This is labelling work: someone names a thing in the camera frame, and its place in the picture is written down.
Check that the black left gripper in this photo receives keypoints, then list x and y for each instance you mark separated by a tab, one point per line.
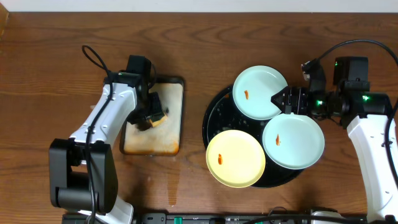
152	115

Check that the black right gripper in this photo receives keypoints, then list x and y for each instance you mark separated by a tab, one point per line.
290	99

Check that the green yellow sponge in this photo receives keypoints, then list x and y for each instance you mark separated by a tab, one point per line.
157	120

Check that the mint green plate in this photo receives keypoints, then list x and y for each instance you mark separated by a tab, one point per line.
253	89
293	141

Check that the pale yellow plate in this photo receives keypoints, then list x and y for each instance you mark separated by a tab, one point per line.
235	159

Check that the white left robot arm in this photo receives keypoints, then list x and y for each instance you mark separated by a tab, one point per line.
82	171

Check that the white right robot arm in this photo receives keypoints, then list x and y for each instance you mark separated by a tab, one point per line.
368	118

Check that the rectangular black soap tray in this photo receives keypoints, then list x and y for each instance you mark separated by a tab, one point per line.
164	139

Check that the round black tray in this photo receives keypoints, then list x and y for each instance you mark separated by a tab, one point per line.
222	115

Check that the black rail at table edge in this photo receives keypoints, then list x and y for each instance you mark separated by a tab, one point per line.
161	218

